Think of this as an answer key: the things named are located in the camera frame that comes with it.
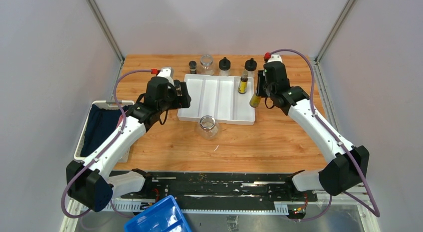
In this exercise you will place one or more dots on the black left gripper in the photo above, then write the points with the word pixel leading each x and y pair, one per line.
pixel 184 101

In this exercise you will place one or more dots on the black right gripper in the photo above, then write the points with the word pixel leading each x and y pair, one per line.
pixel 261 79

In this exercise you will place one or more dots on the black-lid shaker jar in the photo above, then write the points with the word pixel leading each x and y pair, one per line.
pixel 250 67
pixel 224 67

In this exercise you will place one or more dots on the small spice bottle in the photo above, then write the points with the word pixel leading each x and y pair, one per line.
pixel 178 90
pixel 193 67

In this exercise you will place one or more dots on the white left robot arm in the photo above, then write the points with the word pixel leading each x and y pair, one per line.
pixel 89 181

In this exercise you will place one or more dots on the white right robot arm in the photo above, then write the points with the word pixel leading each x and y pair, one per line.
pixel 345 162

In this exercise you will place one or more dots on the white divided tray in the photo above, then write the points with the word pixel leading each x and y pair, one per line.
pixel 218 96

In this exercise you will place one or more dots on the clear glass jar near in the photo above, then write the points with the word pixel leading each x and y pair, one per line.
pixel 208 127

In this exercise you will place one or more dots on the clear glass jar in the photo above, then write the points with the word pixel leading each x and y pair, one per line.
pixel 206 62
pixel 208 127

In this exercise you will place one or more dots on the clear glass jar far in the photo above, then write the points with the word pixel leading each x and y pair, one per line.
pixel 206 62

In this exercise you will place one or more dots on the white laundry basket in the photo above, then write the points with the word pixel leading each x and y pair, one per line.
pixel 103 104

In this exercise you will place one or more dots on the dark blue cloth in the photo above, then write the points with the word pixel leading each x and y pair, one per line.
pixel 100 125

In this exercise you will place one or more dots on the blue plastic bin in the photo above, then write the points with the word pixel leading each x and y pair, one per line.
pixel 163 216

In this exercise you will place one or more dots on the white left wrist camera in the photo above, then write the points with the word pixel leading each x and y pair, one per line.
pixel 166 72

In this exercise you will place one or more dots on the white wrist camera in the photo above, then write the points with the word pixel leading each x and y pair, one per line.
pixel 275 58
pixel 166 72

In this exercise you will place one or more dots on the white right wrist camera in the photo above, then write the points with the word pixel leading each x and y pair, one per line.
pixel 275 58

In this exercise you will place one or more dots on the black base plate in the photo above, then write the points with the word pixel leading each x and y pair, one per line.
pixel 213 192

